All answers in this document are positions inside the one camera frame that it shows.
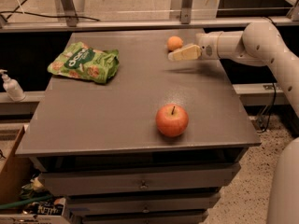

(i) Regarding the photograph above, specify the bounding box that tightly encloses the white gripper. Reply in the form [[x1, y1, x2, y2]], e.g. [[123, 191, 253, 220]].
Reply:
[[168, 32, 221, 61]]

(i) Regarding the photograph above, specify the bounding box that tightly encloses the small orange fruit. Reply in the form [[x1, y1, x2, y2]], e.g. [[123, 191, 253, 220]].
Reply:
[[166, 36, 183, 51]]

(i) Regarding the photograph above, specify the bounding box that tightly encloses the red apple with stem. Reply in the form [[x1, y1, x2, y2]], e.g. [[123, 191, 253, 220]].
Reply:
[[155, 104, 189, 137]]

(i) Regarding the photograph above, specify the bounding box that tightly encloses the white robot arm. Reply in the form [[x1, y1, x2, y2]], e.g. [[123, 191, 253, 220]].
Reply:
[[168, 21, 299, 224]]

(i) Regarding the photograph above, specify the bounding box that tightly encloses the grey drawer cabinet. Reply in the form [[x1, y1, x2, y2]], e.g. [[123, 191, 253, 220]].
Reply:
[[17, 30, 260, 224]]

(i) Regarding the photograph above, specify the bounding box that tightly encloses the green snack bag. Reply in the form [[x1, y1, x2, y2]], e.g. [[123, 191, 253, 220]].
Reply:
[[48, 42, 120, 84]]

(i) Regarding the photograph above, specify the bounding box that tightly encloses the white pump bottle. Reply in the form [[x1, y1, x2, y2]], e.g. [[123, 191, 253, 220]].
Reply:
[[0, 69, 25, 102]]

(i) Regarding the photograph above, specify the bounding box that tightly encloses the cardboard box with clutter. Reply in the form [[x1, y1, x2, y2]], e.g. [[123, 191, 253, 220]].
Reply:
[[0, 124, 71, 224]]

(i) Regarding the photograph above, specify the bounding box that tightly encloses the metal rail frame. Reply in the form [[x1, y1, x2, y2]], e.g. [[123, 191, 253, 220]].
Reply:
[[0, 0, 299, 33]]

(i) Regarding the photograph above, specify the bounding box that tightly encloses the black cable on floor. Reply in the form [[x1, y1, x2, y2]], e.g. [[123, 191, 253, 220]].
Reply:
[[0, 0, 101, 22]]

